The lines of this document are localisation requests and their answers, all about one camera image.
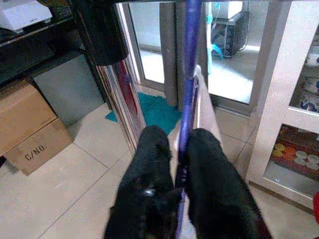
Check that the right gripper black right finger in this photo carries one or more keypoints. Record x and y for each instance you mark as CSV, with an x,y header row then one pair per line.
x,y
211,174

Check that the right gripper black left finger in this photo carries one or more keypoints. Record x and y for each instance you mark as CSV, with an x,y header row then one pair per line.
x,y
147,161

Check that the purple plastic hanger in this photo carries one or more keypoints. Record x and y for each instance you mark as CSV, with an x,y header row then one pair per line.
x,y
188,62

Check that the teal floor mat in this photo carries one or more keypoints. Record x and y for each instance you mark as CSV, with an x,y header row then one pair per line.
x,y
154,112

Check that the colourful patterned box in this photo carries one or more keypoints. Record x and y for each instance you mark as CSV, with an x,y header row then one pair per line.
x,y
294,154

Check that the white display cabinet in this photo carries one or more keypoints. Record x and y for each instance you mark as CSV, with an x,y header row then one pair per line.
x,y
271,99

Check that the grey flat panel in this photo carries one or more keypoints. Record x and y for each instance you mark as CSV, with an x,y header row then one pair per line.
x,y
69,92

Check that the red item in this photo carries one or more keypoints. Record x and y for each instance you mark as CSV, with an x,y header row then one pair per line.
x,y
316,203

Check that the grey curtain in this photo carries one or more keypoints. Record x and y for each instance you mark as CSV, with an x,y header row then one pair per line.
x,y
168,49

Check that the brown cardboard box black print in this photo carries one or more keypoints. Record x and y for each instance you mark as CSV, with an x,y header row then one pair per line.
x,y
27,124

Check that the stacked blue white bowls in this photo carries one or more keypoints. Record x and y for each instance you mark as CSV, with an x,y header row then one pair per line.
x,y
310,93

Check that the teal white plastic stand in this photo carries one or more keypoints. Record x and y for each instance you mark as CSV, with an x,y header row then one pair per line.
x,y
208,37

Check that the black patterned box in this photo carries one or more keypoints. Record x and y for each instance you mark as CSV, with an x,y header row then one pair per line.
x,y
236,37

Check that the black shelf unit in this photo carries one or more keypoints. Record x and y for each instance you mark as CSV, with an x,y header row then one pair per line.
x,y
25,54

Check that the white appliance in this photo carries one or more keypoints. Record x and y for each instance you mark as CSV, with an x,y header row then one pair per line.
x,y
231,8

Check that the white flat box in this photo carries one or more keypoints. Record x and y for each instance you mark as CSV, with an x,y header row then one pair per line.
x,y
25,15

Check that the red board silver frame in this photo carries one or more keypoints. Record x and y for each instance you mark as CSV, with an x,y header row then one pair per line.
x,y
127,97

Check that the glass sliding door silver frame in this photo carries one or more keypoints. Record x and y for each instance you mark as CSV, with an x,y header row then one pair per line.
x,y
149,37

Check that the black cylindrical post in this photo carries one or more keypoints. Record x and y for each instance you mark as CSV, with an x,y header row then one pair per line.
x,y
99,32

